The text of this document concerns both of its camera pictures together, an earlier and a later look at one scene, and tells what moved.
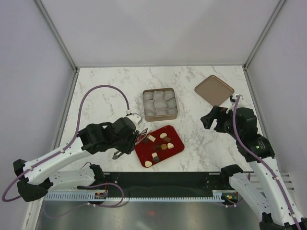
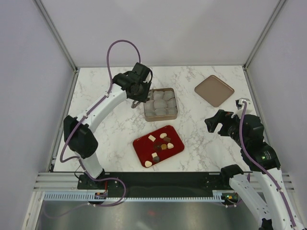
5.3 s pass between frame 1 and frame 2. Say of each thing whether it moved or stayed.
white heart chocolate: stayed
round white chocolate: stayed
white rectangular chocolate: stayed
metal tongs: moved
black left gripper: moved
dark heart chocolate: stayed
